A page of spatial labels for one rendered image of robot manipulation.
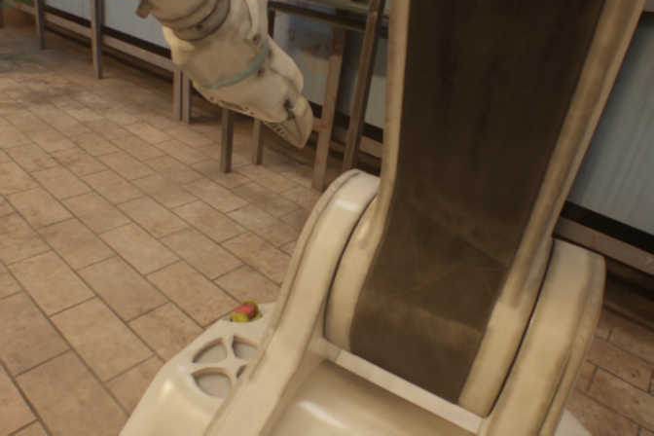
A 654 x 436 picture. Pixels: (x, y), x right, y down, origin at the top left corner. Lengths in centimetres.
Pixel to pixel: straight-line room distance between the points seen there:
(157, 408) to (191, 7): 42
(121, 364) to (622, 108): 129
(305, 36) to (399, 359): 153
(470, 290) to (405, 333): 6
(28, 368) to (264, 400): 81
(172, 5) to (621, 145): 119
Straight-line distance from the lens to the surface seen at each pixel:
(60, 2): 351
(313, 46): 178
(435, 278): 35
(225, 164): 184
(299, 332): 39
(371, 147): 167
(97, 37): 305
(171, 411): 58
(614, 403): 132
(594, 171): 141
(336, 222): 37
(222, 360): 60
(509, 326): 35
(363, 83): 131
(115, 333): 118
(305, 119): 51
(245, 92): 43
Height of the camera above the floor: 80
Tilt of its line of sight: 26 degrees down
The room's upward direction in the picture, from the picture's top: 9 degrees clockwise
